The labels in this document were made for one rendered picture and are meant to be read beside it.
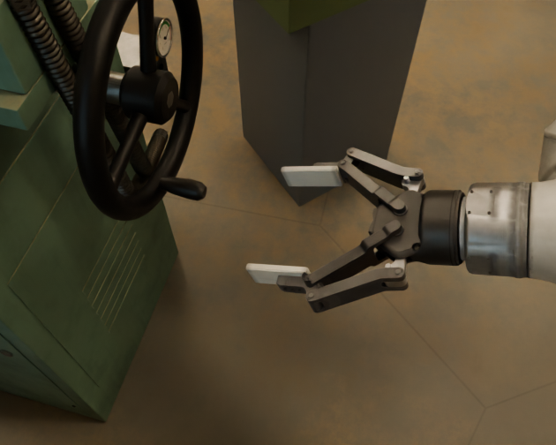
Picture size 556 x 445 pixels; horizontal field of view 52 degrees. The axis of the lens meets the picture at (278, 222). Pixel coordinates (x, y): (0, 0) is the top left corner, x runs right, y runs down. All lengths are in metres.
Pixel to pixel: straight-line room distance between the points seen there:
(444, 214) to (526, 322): 0.97
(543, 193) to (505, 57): 1.54
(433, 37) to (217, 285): 1.15
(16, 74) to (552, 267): 0.52
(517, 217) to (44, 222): 0.63
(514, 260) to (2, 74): 0.50
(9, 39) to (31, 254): 0.37
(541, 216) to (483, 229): 0.05
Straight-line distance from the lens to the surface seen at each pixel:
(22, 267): 0.86
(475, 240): 0.54
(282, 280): 0.59
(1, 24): 0.58
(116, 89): 0.67
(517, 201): 0.54
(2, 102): 0.62
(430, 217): 0.55
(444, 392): 1.37
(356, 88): 1.32
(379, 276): 0.55
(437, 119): 1.80
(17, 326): 0.90
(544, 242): 0.54
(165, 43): 0.99
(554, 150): 0.67
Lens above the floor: 1.27
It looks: 57 degrees down
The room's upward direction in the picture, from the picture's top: straight up
